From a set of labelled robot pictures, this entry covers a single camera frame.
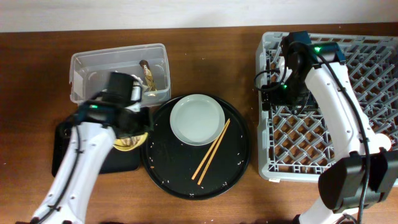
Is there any yellow bowl with food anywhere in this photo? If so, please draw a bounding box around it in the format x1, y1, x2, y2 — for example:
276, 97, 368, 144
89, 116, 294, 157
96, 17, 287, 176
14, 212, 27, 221
113, 133, 148, 152

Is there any white tissue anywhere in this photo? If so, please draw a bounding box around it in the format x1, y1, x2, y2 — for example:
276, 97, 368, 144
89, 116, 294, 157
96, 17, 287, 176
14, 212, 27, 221
131, 75, 144, 90

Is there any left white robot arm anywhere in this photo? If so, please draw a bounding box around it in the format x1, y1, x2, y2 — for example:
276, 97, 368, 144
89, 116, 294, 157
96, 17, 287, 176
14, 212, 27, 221
31, 92, 152, 223

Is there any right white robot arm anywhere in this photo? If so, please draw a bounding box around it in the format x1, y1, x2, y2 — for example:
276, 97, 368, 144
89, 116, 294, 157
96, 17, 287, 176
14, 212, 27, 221
254, 31, 397, 223

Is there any grey dishwasher rack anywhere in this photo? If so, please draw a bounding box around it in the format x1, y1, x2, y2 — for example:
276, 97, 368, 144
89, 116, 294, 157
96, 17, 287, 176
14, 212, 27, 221
257, 33, 397, 182

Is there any rectangular black tray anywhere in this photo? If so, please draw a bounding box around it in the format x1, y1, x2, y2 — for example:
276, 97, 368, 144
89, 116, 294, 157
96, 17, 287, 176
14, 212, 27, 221
51, 121, 141, 177

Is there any clear plastic bin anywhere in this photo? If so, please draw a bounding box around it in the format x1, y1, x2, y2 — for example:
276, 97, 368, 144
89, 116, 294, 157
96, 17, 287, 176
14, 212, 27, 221
69, 44, 171, 107

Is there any white plate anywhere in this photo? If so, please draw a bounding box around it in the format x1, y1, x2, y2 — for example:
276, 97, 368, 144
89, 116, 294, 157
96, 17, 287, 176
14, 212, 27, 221
170, 94, 226, 146

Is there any round black tray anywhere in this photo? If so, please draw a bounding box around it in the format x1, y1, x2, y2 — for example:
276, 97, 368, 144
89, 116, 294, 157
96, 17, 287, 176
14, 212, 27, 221
141, 97, 251, 200

